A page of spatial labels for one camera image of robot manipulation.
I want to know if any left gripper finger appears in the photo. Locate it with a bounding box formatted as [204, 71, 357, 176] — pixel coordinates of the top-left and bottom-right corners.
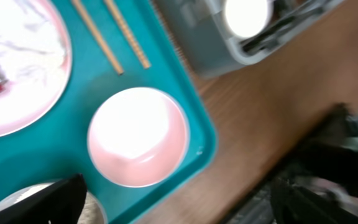
[0, 174, 88, 224]

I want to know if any pink bowl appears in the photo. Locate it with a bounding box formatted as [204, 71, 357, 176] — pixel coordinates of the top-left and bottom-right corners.
[87, 87, 191, 188]

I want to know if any white round plate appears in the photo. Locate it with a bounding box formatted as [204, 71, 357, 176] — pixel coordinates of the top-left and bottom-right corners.
[0, 1, 73, 137]

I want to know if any white tissue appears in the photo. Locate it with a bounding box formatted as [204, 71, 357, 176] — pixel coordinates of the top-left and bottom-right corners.
[0, 0, 67, 89]

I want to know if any white cup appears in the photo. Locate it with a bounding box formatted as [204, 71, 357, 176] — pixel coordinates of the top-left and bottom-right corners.
[223, 0, 273, 39]

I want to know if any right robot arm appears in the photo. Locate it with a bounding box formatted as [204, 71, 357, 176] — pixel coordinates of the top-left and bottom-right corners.
[220, 103, 358, 224]

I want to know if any grey plastic dishwasher rack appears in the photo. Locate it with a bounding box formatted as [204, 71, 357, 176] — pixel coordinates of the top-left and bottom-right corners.
[156, 0, 342, 78]

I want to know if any left wooden chopstick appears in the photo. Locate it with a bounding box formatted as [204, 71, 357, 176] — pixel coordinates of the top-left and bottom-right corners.
[71, 0, 124, 75]

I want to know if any wooden chopstick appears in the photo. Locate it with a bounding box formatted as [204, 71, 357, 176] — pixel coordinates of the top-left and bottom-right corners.
[104, 0, 152, 69]
[71, 0, 124, 75]

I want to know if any teal serving tray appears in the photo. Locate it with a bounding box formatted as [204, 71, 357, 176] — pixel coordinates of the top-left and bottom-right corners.
[0, 1, 218, 223]

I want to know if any right wooden chopstick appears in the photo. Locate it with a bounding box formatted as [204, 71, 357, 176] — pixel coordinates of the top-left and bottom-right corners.
[104, 0, 152, 69]

